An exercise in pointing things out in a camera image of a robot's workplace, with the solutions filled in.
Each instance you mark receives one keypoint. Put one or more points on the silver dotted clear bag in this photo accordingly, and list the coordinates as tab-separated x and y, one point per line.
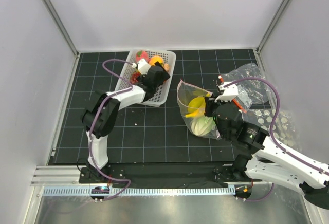
284	128

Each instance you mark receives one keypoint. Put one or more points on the orange yellow peach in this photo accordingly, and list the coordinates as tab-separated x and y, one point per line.
153	60

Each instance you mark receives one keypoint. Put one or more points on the yellow banana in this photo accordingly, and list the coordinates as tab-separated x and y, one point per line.
195	114

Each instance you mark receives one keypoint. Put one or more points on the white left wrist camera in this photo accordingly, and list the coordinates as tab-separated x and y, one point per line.
141	66

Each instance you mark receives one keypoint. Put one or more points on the beige garlic bulb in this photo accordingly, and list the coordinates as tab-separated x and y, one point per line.
166	67

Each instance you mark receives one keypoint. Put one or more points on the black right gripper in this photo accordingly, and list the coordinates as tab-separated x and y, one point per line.
209	104

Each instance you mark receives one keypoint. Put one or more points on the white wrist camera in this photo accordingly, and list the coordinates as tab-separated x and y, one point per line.
227	91
141	66

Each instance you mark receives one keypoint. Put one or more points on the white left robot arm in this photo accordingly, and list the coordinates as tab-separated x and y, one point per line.
100	114

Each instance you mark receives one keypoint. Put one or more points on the white perforated plastic basket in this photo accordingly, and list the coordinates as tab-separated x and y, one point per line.
160	96

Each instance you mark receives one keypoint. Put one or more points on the red grape bunch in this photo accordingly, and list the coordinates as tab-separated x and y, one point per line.
135	77

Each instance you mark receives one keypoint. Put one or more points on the orange zipper clear bag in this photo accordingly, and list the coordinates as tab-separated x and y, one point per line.
250	92

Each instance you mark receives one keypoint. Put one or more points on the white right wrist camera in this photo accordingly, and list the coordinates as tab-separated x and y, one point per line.
227	91

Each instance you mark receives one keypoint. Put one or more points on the pink peach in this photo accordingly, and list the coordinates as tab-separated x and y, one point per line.
142	55

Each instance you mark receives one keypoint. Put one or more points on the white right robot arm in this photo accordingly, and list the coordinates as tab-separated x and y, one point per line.
267	159

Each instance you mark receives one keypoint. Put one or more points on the green lettuce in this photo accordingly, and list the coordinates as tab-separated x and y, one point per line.
202	126

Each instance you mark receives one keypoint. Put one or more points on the pink dotted zip bag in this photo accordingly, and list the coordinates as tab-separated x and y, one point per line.
185	93

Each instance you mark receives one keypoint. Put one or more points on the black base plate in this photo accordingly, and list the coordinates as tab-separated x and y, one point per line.
169	175

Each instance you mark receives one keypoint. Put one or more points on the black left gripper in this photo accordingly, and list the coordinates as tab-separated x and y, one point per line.
164	76

